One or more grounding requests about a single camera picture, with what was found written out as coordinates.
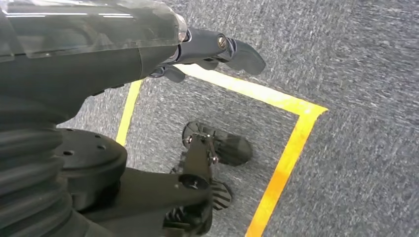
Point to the black ribbed wheel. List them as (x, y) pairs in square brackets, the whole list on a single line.
[(232, 149), (222, 196)]

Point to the yellow floor tape square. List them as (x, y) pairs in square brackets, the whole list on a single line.
[(284, 163)]

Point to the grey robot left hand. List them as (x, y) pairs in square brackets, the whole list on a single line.
[(82, 65)]

